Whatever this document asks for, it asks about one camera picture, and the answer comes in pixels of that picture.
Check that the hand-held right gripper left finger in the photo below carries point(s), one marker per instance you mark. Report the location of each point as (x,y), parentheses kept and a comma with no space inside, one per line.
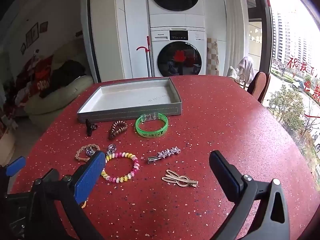
(91,177)

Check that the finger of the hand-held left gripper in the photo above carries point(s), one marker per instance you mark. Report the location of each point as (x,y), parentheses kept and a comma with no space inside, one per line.
(15,166)

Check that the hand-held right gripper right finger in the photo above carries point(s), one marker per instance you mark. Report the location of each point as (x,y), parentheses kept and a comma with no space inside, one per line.
(226,180)

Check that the silver heart earring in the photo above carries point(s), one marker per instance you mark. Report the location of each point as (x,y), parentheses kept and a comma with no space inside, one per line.
(111,148)
(90,151)

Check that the gold rabbit-ear hair clip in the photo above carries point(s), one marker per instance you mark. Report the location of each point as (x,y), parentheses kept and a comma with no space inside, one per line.
(183,182)

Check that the black hair claw clip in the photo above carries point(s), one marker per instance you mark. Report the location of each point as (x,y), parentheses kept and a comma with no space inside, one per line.
(88,127)

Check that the silver star hair clip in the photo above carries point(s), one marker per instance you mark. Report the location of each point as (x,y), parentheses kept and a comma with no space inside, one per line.
(167,152)

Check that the green translucent bangle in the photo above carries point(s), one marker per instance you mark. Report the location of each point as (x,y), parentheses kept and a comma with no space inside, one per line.
(150,134)

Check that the grey shallow cardboard tray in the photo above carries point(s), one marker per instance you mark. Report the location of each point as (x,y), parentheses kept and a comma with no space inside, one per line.
(130,97)

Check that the cream sofa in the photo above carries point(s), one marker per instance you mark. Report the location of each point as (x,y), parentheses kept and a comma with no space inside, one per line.
(50,105)

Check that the red printed cloth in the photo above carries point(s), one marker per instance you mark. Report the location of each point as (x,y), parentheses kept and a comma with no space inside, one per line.
(40,77)

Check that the brown wicker chair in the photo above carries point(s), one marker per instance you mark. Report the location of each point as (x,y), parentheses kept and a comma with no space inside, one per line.
(261,85)

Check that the black clothing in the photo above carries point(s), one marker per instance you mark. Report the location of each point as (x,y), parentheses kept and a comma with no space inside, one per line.
(67,72)

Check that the pale fluffy blanket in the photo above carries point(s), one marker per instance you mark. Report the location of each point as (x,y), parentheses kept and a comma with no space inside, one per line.
(246,66)

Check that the checkered beige cloth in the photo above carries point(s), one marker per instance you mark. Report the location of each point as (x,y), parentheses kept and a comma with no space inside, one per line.
(213,55)

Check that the white curtain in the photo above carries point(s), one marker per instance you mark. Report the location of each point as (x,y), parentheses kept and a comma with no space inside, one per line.
(236,30)

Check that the white washing machine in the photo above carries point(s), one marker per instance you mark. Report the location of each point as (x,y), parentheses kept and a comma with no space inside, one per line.
(160,36)

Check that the white tumble dryer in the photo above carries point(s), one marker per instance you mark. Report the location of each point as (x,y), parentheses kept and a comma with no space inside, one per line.
(175,17)

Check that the tiny dark picture frame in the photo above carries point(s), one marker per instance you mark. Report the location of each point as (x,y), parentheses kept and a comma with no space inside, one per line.
(23,48)

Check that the tall dark picture frame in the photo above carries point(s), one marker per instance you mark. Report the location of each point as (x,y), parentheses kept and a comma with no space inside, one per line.
(32,35)

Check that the small dark picture frame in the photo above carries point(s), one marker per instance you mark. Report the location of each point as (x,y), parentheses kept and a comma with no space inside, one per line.
(44,26)

